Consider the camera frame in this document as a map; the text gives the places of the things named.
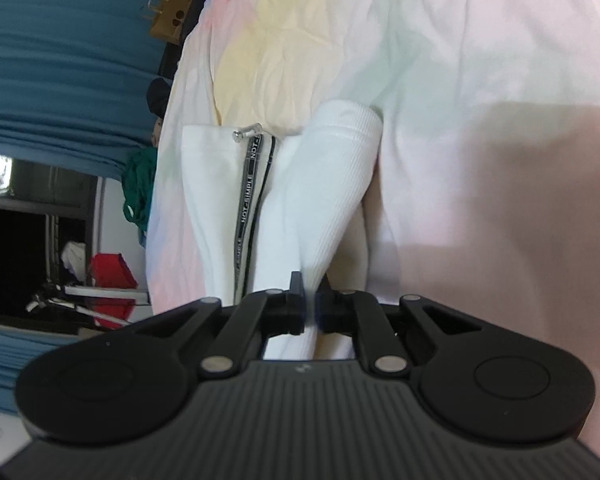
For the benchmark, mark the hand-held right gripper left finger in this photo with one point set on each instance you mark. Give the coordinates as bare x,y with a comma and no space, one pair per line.
295,310

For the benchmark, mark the pastel bed blanket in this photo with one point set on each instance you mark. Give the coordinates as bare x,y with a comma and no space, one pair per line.
480,85

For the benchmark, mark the black clothes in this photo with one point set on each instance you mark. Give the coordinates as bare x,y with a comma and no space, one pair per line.
158,97

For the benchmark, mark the beige cloth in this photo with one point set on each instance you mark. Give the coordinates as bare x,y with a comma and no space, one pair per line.
157,132

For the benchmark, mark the dark window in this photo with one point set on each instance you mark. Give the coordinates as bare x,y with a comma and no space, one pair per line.
14,240

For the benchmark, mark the red cloth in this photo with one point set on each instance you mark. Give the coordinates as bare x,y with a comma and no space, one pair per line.
112,270

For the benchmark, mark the garment steamer stand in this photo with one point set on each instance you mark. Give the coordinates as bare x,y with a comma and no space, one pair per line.
104,292

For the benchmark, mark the green clothes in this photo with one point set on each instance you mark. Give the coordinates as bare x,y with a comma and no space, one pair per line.
137,190

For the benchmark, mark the white sweatpants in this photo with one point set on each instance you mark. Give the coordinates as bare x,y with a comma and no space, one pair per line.
325,185

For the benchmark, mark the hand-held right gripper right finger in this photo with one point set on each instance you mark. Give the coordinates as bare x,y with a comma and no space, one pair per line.
332,312

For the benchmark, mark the white hanging cloth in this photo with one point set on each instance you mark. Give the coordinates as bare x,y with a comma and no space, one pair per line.
73,260

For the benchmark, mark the brown paper bag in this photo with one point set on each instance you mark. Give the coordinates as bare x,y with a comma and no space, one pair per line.
172,17

